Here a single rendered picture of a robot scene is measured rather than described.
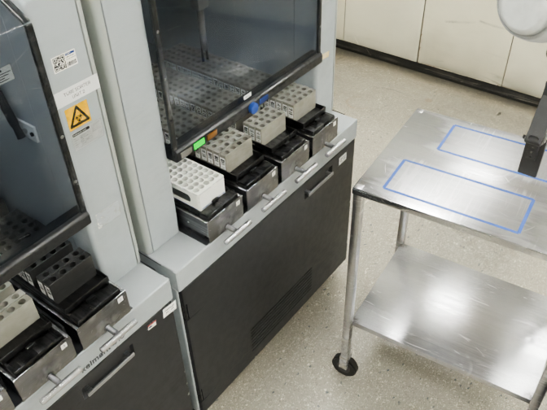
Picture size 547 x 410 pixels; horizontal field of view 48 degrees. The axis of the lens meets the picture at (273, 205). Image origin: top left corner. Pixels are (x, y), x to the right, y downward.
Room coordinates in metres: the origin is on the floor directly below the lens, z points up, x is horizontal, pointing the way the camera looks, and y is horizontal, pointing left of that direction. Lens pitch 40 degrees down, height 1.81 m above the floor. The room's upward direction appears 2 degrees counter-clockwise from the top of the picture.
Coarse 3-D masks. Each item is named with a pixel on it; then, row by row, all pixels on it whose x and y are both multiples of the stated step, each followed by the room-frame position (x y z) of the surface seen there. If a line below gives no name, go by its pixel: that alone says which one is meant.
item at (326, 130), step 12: (324, 120) 1.55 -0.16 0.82; (336, 120) 1.58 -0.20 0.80; (300, 132) 1.51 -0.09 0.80; (312, 132) 1.50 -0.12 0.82; (324, 132) 1.53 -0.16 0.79; (336, 132) 1.58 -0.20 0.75; (312, 144) 1.48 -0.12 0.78; (324, 144) 1.53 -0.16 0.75; (336, 144) 1.52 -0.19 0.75; (312, 156) 1.48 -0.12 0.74
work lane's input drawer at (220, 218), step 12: (228, 192) 1.23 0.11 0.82; (180, 204) 1.19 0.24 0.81; (216, 204) 1.18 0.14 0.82; (228, 204) 1.19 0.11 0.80; (240, 204) 1.22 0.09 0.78; (180, 216) 1.18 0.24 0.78; (192, 216) 1.15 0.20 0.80; (204, 216) 1.14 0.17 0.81; (216, 216) 1.15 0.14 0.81; (228, 216) 1.18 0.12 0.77; (240, 216) 1.22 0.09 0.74; (192, 228) 1.16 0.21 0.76; (204, 228) 1.13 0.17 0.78; (216, 228) 1.14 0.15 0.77; (228, 228) 1.16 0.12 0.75; (240, 228) 1.16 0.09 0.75; (228, 240) 1.12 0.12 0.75
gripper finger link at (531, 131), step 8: (544, 96) 0.79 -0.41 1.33; (544, 104) 0.79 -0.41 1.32; (536, 112) 0.79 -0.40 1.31; (544, 112) 0.78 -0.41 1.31; (536, 120) 0.78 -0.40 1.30; (544, 120) 0.77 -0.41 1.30; (536, 128) 0.77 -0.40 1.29; (544, 128) 0.77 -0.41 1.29; (528, 136) 0.77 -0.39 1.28; (536, 136) 0.77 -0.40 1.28; (544, 136) 0.76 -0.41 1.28; (536, 144) 0.76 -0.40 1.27
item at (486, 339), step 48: (432, 144) 1.41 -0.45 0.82; (480, 144) 1.40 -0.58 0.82; (384, 192) 1.20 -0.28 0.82; (432, 192) 1.20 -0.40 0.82; (480, 192) 1.19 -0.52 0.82; (528, 192) 1.19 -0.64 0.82; (528, 240) 1.01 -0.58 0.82; (384, 288) 1.36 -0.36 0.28; (432, 288) 1.35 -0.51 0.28; (480, 288) 1.35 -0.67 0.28; (384, 336) 1.17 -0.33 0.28; (432, 336) 1.16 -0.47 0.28; (480, 336) 1.16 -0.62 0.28; (528, 336) 1.15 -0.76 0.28; (528, 384) 0.98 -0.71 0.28
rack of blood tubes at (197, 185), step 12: (168, 168) 1.27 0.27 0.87; (180, 168) 1.27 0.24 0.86; (192, 168) 1.27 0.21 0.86; (204, 168) 1.27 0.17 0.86; (180, 180) 1.22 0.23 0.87; (192, 180) 1.22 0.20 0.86; (204, 180) 1.22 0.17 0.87; (216, 180) 1.22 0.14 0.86; (180, 192) 1.24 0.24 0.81; (192, 192) 1.17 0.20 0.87; (204, 192) 1.18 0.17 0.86; (216, 192) 1.21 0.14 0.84; (192, 204) 1.17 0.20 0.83; (204, 204) 1.17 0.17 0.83
